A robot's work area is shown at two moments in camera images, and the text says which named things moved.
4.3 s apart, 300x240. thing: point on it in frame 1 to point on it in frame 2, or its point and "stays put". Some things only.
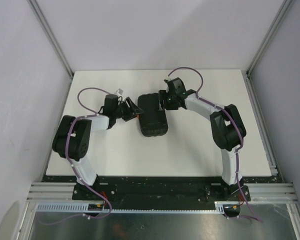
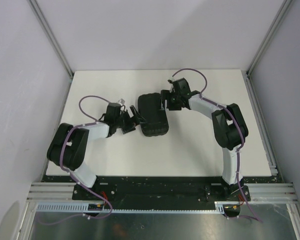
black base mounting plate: (162, 189) stays put
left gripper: (134, 108) to (137, 119)
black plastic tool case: (153, 121) stays put
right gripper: (162, 96) stays put
